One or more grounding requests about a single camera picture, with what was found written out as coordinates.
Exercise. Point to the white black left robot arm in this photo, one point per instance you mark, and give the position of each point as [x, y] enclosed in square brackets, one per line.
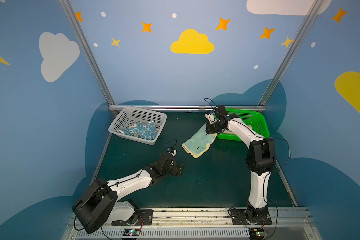
[101, 203]

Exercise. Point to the left aluminium frame post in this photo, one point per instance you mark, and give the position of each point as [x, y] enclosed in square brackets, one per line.
[75, 24]

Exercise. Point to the green perforated plastic basket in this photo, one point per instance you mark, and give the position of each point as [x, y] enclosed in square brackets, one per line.
[255, 120]

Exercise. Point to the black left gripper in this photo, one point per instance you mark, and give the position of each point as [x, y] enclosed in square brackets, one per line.
[176, 169]

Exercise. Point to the right green circuit board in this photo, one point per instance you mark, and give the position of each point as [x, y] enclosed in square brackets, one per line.
[257, 234]

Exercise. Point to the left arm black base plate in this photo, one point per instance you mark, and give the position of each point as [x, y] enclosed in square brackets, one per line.
[140, 217]

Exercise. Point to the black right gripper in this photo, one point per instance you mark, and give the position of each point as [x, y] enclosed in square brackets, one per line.
[211, 128]

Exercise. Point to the green circuit board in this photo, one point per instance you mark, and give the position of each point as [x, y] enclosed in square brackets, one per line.
[257, 234]
[131, 232]

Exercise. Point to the pale yellow towel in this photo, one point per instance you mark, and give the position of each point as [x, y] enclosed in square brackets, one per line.
[199, 143]

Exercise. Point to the aluminium frame post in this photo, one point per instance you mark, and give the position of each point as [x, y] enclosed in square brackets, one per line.
[75, 24]
[292, 50]

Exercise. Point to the white perforated plastic basket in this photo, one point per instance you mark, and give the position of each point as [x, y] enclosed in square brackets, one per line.
[130, 116]

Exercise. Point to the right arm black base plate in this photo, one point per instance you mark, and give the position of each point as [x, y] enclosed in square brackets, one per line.
[250, 216]

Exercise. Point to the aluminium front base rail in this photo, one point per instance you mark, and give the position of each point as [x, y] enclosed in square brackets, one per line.
[204, 223]

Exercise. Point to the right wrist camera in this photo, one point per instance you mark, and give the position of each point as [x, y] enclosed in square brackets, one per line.
[210, 117]

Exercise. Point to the teal patterned towel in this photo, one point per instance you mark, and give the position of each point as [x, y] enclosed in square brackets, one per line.
[146, 131]

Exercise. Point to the aluminium back frame rail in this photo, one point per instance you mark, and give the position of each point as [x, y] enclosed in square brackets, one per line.
[163, 108]

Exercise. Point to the left green circuit board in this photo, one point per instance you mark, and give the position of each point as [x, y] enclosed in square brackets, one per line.
[131, 232]

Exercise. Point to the right aluminium frame post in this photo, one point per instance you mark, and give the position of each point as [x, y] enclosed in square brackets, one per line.
[292, 50]

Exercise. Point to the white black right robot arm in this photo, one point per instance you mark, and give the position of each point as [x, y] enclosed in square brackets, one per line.
[260, 160]

